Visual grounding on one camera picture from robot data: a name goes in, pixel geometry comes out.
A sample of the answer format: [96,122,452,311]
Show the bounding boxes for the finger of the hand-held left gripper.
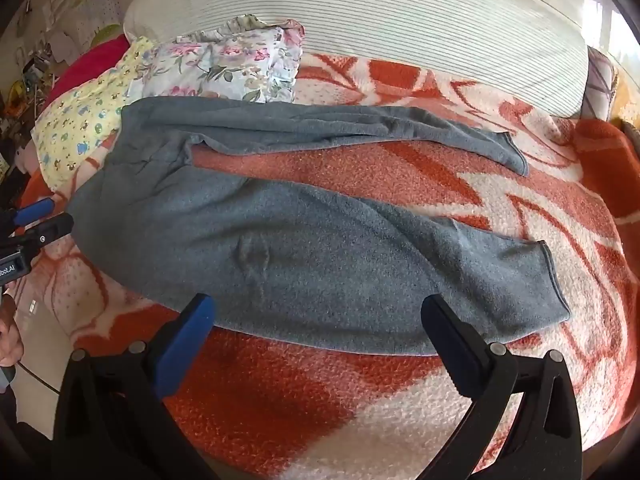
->
[14,198,56,225]
[21,212,75,262]

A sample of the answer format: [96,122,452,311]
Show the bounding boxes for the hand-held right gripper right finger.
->
[420,294,583,480]

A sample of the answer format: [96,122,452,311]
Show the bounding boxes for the wall calendar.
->
[75,0,123,48]

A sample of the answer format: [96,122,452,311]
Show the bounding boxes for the floral pillow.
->
[142,16,306,106]

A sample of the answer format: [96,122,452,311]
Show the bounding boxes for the orange and white blanket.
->
[20,52,640,480]

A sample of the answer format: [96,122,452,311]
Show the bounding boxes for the patterned cushion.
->
[582,46,619,121]

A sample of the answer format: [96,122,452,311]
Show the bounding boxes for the yellow printed pillow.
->
[31,36,153,193]

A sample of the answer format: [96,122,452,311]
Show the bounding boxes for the person's left hand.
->
[0,290,25,367]

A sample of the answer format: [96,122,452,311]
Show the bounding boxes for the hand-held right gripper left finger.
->
[52,294,217,480]

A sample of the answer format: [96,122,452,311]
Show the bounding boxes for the pink cushion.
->
[42,35,132,111]

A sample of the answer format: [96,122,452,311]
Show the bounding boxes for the white striped bolster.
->
[122,0,591,118]

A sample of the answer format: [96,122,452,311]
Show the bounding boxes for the grey pants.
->
[65,96,572,357]

